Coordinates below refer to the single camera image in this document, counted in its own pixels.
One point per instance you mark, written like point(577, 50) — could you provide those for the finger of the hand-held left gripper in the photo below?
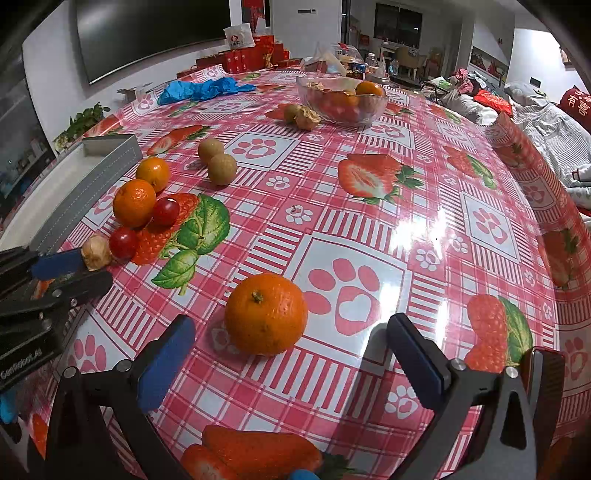
point(78, 288)
point(57, 265)

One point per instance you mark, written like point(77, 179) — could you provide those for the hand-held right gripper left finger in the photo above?
point(171, 364)

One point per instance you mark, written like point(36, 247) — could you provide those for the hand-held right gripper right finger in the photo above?
point(418, 364)

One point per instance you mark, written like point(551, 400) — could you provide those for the brown cracked longan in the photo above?
point(96, 253)

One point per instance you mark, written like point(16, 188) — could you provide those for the red cherry tomato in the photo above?
point(123, 242)
point(165, 211)

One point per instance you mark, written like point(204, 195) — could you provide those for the grey tray box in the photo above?
point(83, 184)

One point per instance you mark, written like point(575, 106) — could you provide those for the medium orange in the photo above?
point(134, 203)

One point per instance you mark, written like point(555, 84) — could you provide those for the large orange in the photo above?
point(266, 314)

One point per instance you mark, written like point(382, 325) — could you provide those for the small yellowish orange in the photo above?
point(153, 174)

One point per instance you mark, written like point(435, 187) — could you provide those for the person's left hand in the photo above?
point(6, 410)

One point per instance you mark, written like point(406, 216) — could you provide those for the green potted plant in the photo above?
point(83, 122)

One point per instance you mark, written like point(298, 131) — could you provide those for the red strawberry print tablecloth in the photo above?
point(323, 221)

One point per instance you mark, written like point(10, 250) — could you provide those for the small open cardboard box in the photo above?
point(135, 91)

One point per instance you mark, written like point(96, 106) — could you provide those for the blue gloves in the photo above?
point(203, 90)

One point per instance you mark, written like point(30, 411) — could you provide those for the black television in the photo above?
point(152, 32)

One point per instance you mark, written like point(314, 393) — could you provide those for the glass bowl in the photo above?
point(341, 110)

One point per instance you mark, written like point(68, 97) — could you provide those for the brown longan shell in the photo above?
point(308, 117)

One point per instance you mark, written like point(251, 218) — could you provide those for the grey striped blanket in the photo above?
point(554, 129)

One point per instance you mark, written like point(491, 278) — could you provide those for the red cloth bag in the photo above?
point(494, 101)

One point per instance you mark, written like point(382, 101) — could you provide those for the pile of small oranges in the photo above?
point(339, 100)

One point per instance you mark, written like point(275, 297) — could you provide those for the orange with leaf stem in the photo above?
point(370, 88)

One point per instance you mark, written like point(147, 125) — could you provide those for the stack of red gift boxes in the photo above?
point(249, 55)

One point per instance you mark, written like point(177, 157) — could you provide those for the white plastic bag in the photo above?
point(239, 37)

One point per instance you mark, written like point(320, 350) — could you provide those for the red pillow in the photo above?
point(575, 104)

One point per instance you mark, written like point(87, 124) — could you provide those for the dining chair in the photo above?
point(408, 57)

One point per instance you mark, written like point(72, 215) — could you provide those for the clear water bottle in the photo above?
point(371, 61)

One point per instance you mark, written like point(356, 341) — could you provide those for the clear plastic container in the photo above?
point(334, 51)

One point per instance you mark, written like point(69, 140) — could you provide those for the dark window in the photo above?
point(398, 23)

